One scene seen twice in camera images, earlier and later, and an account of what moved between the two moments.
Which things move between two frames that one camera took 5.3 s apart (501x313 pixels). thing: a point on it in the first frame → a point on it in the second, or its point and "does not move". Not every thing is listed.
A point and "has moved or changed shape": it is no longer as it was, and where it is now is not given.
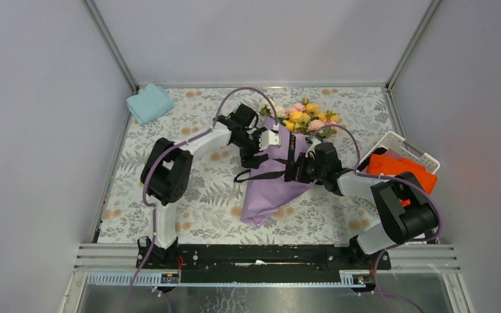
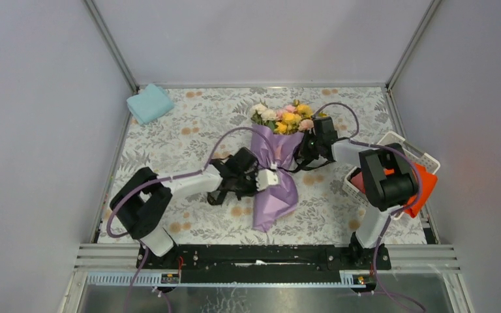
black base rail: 263,263 does not move
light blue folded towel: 152,102 does not move
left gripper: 255,134 → 252,190
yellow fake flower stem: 298,117 has moved or changed shape
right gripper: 300,163 → 303,152
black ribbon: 257,161 → 222,197
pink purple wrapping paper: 269,190 has moved or changed shape
